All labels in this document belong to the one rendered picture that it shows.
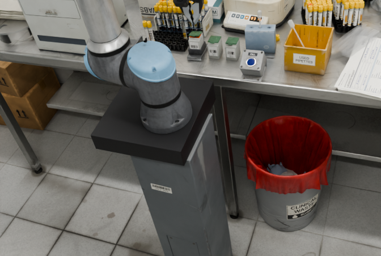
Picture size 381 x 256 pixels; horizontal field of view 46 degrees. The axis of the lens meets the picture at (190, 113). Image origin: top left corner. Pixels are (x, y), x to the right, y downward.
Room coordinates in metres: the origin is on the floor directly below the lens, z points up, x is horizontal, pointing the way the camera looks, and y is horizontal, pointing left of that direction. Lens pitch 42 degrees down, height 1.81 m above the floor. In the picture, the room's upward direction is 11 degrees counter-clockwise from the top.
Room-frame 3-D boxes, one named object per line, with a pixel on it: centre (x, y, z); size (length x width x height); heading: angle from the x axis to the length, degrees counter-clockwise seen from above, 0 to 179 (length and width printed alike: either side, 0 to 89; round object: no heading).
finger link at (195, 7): (1.37, -0.09, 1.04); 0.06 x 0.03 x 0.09; 154
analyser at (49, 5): (1.64, 0.36, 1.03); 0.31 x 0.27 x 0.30; 62
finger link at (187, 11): (1.38, -0.07, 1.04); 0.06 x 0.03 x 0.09; 154
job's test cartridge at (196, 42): (1.35, -0.07, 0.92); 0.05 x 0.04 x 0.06; 154
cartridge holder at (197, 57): (1.35, -0.07, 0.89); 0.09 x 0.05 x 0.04; 155
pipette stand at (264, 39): (1.29, -0.29, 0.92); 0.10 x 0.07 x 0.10; 69
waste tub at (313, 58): (1.18, -0.42, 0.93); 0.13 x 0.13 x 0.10; 60
